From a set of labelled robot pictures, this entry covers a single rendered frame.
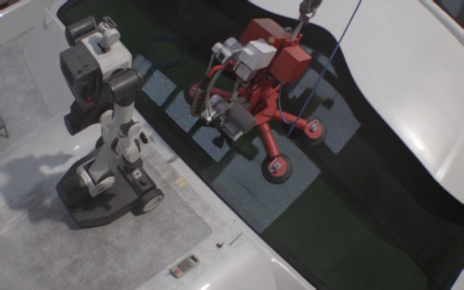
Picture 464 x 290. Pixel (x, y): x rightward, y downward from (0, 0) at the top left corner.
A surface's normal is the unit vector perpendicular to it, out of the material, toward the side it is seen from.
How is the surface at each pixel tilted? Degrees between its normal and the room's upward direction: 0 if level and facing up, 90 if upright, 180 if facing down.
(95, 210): 0
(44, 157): 12
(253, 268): 16
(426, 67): 21
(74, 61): 0
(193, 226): 0
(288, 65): 72
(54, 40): 54
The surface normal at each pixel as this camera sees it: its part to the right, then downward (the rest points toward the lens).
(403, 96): -0.01, -0.33
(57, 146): 0.07, -0.69
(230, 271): 0.31, -0.47
